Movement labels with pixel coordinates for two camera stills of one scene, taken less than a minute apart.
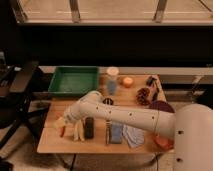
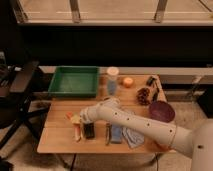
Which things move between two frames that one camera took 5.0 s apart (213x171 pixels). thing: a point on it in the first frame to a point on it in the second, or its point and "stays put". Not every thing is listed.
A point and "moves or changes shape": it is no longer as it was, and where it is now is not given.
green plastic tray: x=74 y=81 stays put
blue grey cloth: x=134 y=136 stays put
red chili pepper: x=61 y=131 moves or changes shape
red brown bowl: x=163 y=143 stays put
